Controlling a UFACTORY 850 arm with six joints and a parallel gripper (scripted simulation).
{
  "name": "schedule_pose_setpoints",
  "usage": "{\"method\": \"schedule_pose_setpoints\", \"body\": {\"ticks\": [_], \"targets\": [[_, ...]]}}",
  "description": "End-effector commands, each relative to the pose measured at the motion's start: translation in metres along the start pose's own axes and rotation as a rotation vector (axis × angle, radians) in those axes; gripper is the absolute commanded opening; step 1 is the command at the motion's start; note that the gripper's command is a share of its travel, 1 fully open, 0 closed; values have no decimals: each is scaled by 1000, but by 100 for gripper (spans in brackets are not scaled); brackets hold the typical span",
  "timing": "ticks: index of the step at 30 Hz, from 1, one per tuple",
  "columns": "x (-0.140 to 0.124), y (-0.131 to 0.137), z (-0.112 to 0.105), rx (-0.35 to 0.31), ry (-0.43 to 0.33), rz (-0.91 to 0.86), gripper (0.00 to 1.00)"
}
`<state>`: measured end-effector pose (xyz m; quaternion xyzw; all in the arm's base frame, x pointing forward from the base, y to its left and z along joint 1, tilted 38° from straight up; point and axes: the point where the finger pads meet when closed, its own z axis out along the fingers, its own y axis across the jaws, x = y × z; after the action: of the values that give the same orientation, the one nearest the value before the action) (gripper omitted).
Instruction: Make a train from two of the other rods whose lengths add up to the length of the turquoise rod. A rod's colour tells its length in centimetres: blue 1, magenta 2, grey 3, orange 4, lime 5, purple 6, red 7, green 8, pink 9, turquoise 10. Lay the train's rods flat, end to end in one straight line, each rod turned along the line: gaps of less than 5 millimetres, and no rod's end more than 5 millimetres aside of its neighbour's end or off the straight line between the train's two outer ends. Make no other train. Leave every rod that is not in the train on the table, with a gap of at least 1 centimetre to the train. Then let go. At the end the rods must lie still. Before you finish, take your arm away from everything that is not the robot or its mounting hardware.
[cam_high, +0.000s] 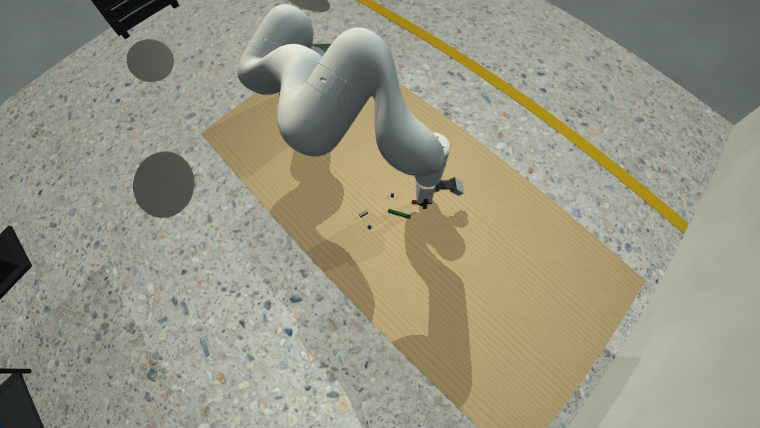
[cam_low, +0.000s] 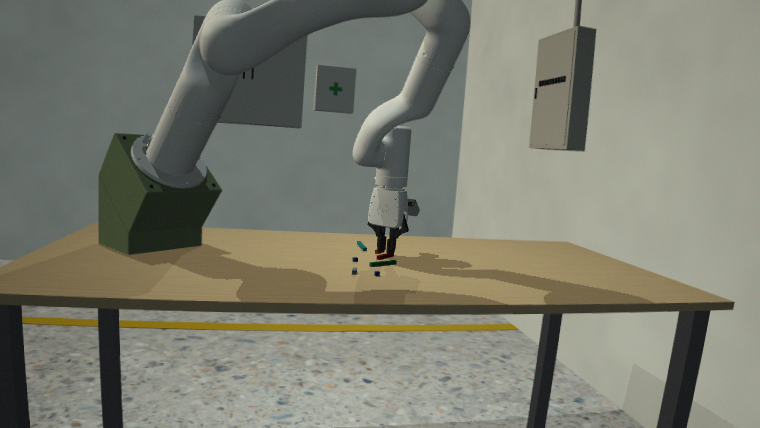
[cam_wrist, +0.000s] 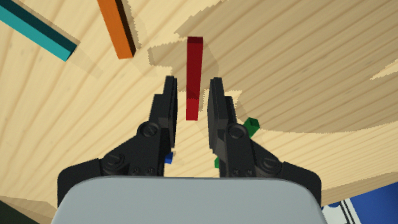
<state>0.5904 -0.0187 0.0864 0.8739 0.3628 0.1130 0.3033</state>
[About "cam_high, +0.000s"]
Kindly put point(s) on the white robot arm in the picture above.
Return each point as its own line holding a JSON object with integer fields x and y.
{"x": 314, "y": 120}

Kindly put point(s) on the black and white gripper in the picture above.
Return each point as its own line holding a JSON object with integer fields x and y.
{"x": 425, "y": 194}

